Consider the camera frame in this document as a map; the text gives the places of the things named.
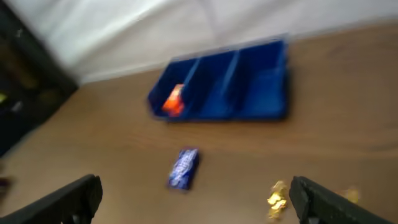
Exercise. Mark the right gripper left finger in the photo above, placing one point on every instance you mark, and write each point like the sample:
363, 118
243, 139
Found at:
71, 202

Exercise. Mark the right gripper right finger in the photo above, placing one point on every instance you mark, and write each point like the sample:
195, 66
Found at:
323, 208

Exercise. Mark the gold wrapped candy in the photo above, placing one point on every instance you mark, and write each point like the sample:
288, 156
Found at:
352, 194
277, 200

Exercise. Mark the blue candy pack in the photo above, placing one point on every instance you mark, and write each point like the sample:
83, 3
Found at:
183, 169

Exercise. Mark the blue tray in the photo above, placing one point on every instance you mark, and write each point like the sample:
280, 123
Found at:
248, 90

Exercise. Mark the orange candy box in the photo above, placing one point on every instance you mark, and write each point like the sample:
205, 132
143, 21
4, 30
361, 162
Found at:
174, 102

